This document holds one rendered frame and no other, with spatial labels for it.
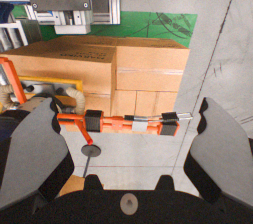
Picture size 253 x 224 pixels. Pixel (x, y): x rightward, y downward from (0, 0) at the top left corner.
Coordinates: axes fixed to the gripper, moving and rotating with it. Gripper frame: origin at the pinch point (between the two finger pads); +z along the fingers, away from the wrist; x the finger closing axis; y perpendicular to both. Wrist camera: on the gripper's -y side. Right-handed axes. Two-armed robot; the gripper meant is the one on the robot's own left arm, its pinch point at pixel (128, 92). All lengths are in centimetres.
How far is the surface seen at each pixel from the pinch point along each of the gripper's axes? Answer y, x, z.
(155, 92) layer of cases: 57, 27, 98
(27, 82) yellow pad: 20, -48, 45
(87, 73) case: 21, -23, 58
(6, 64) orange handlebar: 8, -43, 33
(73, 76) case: 23, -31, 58
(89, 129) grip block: 39, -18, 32
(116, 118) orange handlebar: 33.5, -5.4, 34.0
